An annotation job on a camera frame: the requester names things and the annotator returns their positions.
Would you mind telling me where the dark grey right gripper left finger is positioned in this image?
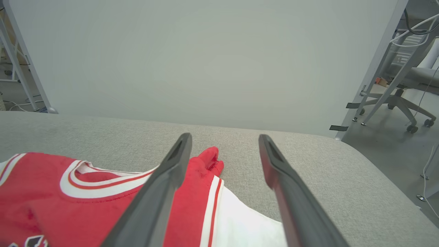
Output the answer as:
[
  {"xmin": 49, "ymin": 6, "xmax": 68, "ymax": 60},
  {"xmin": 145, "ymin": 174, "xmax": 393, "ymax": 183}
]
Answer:
[{"xmin": 101, "ymin": 133, "xmax": 192, "ymax": 247}]

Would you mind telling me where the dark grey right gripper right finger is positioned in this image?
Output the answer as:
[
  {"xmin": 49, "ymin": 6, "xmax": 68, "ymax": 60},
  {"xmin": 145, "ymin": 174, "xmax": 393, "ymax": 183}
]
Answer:
[{"xmin": 258, "ymin": 134, "xmax": 350, "ymax": 247}]

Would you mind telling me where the red and white basketball jersey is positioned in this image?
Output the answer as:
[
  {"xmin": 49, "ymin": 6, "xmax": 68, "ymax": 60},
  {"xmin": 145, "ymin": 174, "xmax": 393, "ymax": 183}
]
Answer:
[{"xmin": 0, "ymin": 146, "xmax": 288, "ymax": 247}]

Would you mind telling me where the white partition panel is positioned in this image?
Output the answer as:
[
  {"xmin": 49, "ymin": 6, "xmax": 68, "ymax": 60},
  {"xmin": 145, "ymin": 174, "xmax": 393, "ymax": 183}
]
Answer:
[{"xmin": 3, "ymin": 0, "xmax": 408, "ymax": 139}]

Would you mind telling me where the grey office chair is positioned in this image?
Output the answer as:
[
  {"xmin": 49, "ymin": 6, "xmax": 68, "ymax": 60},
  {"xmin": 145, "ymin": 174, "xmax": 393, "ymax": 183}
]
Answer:
[{"xmin": 357, "ymin": 38, "xmax": 439, "ymax": 134}]

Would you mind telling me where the white cable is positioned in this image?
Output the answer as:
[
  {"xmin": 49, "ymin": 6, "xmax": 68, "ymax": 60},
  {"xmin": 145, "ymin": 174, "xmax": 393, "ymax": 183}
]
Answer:
[{"xmin": 420, "ymin": 144, "xmax": 439, "ymax": 220}]

